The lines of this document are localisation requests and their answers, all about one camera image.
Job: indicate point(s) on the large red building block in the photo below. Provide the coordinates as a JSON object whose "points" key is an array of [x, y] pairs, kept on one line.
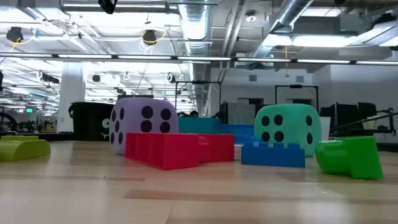
{"points": [[174, 152]]}

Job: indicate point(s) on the blue building block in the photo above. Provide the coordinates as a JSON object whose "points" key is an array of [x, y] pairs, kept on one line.
{"points": [[273, 157], [245, 139]]}

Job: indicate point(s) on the purple foam die black dots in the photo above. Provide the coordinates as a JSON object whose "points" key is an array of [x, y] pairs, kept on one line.
{"points": [[133, 138]]}

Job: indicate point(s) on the teal foam die black dots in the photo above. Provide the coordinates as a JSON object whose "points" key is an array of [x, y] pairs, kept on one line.
{"points": [[292, 129]]}

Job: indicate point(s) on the bright green building block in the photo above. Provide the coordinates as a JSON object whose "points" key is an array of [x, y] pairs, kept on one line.
{"points": [[351, 157]]}

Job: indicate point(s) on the person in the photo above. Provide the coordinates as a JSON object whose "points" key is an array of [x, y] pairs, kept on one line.
{"points": [[194, 114]]}

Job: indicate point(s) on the dark teal plastic tray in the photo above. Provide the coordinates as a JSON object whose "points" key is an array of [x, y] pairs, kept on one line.
{"points": [[199, 125]]}

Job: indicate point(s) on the grey partition panel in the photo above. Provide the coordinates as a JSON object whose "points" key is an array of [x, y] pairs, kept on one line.
{"points": [[241, 113]]}

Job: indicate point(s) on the long linear ceiling light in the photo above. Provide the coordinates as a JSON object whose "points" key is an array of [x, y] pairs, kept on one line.
{"points": [[143, 57]]}

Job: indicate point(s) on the black round ceiling fixture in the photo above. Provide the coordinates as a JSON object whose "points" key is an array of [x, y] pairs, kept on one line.
{"points": [[149, 37], [14, 34]]}

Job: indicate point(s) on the black round bin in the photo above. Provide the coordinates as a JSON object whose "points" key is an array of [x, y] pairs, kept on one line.
{"points": [[88, 121]]}

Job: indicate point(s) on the white building column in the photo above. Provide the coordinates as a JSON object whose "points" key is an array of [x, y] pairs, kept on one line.
{"points": [[71, 93]]}

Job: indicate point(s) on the black monitors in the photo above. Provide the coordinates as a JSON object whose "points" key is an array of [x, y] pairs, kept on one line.
{"points": [[345, 116]]}

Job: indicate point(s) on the thin black slanted rod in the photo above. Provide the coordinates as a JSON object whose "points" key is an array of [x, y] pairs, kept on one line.
{"points": [[363, 120]]}

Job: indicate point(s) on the pale green cup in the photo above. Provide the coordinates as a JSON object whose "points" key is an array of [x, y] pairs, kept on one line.
{"points": [[372, 124]]}

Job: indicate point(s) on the lime green building block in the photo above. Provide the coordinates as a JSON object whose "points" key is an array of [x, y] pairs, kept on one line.
{"points": [[21, 149]]}

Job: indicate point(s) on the thin black station frame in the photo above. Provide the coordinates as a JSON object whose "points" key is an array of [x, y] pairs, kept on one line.
{"points": [[295, 86], [199, 82]]}

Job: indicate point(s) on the silver round ventilation duct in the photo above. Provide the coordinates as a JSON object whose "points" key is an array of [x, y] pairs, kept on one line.
{"points": [[196, 25]]}

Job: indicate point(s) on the silver slanted ventilation duct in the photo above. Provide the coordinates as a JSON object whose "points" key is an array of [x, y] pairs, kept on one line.
{"points": [[292, 12]]}

